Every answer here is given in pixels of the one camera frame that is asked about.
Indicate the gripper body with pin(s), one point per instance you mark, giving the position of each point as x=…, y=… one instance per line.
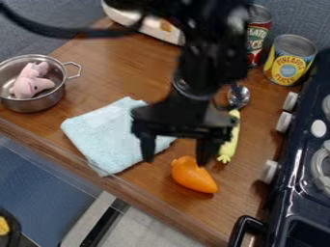
x=184, y=117

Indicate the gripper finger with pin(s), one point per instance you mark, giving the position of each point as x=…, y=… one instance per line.
x=147, y=146
x=205, y=151

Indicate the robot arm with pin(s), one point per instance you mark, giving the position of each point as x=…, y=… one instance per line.
x=212, y=45

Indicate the silver pot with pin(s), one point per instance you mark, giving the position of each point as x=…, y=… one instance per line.
x=32, y=83

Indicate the orange toy carrot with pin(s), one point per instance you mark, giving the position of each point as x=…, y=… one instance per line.
x=193, y=175

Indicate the yellow spoon with silver bowl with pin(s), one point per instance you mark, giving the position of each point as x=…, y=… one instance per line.
x=232, y=128

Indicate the light blue cloth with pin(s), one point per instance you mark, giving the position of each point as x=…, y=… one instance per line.
x=107, y=135

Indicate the toy stove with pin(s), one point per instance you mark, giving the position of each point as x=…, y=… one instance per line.
x=300, y=167

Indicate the white board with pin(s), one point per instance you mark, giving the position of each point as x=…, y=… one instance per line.
x=146, y=22

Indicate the red tomato sauce can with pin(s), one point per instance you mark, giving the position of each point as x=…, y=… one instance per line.
x=258, y=35

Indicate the yellow pineapple can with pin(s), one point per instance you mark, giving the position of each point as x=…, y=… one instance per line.
x=290, y=61

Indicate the pink plush toy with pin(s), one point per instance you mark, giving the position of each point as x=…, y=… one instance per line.
x=30, y=82

